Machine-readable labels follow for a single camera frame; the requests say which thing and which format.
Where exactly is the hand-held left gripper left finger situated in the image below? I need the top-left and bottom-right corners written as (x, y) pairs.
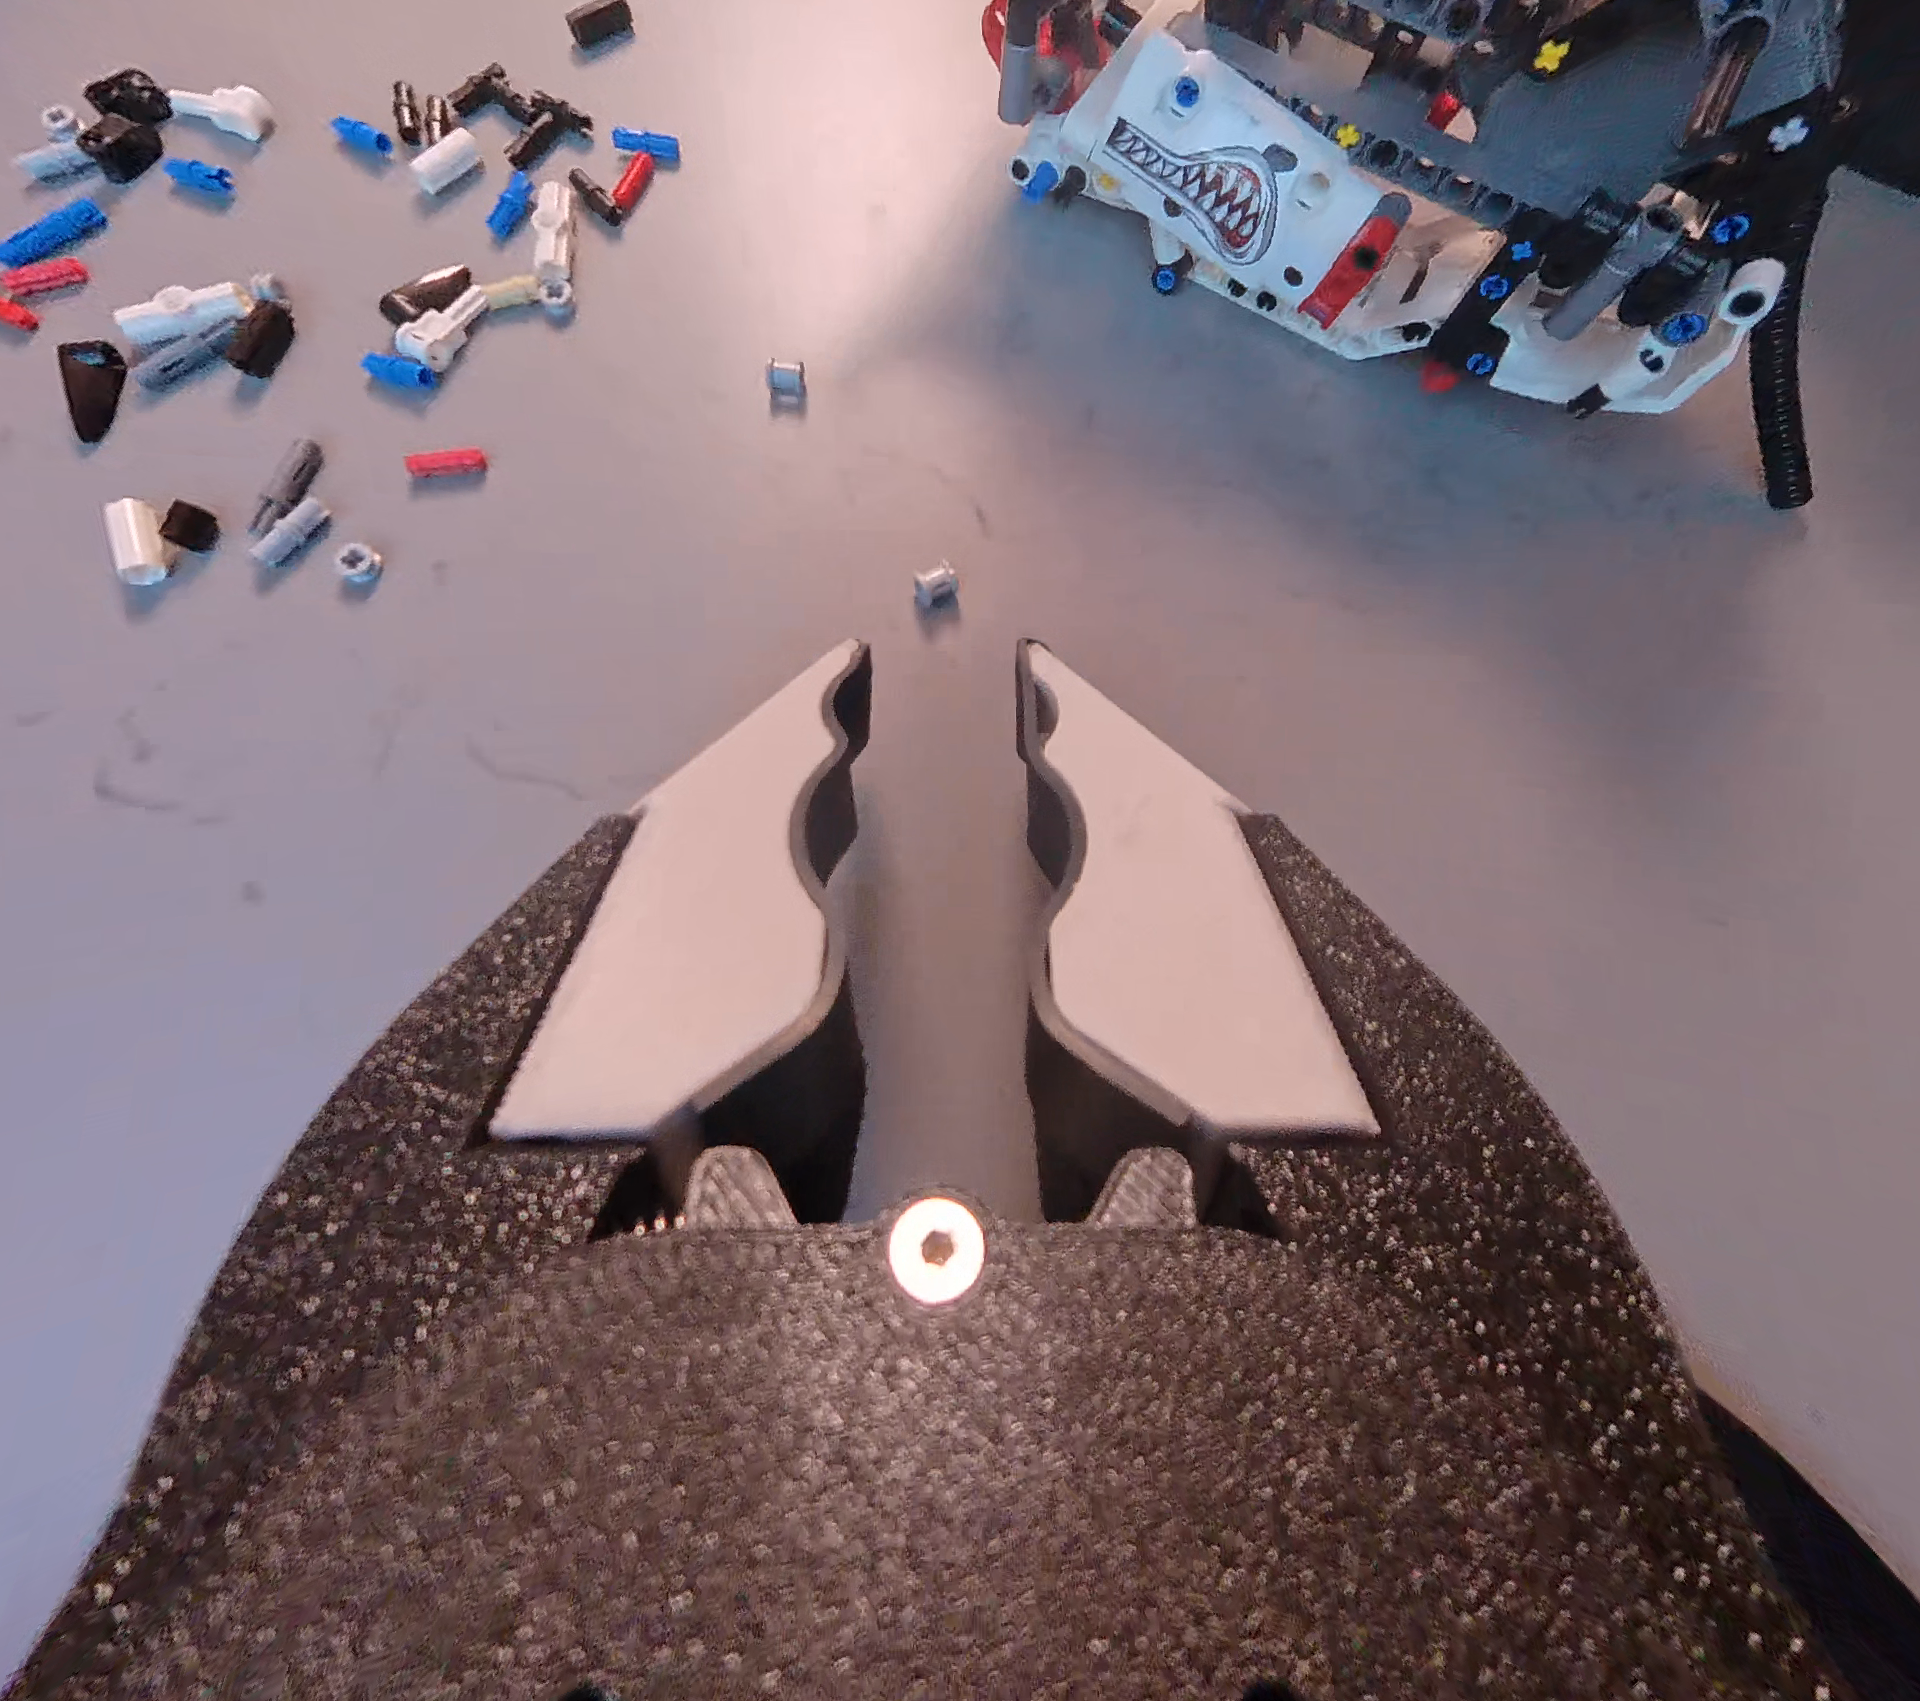
top-left (491, 642), bottom-right (879, 1149)

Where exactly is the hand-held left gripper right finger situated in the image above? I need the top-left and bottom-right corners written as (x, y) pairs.
top-left (1015, 640), bottom-right (1388, 1139)

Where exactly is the toy vehicle chassis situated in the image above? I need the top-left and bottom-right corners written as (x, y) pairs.
top-left (755, 0), bottom-right (1868, 513)

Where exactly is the grey desk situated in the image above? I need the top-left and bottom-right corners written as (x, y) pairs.
top-left (0, 0), bottom-right (1920, 1612)

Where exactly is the pile of small building parts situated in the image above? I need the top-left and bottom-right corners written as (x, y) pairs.
top-left (0, 0), bottom-right (686, 595)

